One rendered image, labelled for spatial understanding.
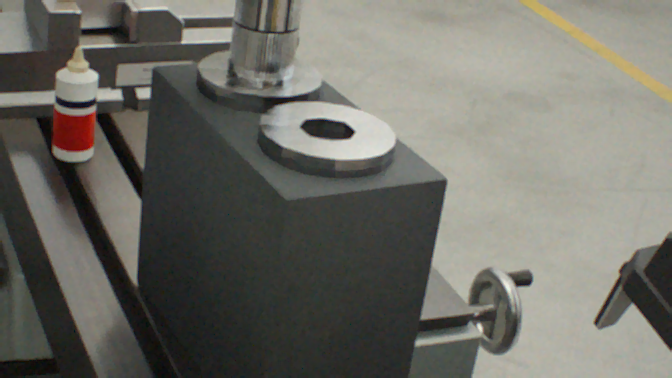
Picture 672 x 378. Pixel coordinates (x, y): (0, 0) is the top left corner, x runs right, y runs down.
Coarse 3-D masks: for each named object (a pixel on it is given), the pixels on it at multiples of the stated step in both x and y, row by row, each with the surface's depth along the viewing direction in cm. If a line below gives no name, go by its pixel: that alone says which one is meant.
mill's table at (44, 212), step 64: (0, 0) 156; (0, 128) 122; (128, 128) 125; (0, 192) 122; (64, 192) 111; (128, 192) 113; (64, 256) 101; (128, 256) 103; (64, 320) 96; (128, 320) 98
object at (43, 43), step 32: (32, 0) 129; (0, 32) 127; (32, 32) 128; (64, 32) 123; (96, 32) 129; (192, 32) 133; (224, 32) 134; (0, 64) 122; (32, 64) 124; (64, 64) 125; (96, 64) 127; (128, 64) 128; (160, 64) 130; (0, 96) 123; (32, 96) 125; (128, 96) 130
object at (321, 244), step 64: (192, 64) 92; (192, 128) 86; (256, 128) 83; (320, 128) 83; (384, 128) 83; (192, 192) 87; (256, 192) 78; (320, 192) 76; (384, 192) 78; (192, 256) 88; (256, 256) 79; (320, 256) 78; (384, 256) 81; (192, 320) 90; (256, 320) 80; (320, 320) 80; (384, 320) 83
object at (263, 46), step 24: (240, 0) 85; (240, 24) 86; (264, 24) 85; (288, 24) 86; (240, 48) 86; (264, 48) 86; (288, 48) 87; (240, 72) 87; (264, 72) 87; (288, 72) 88
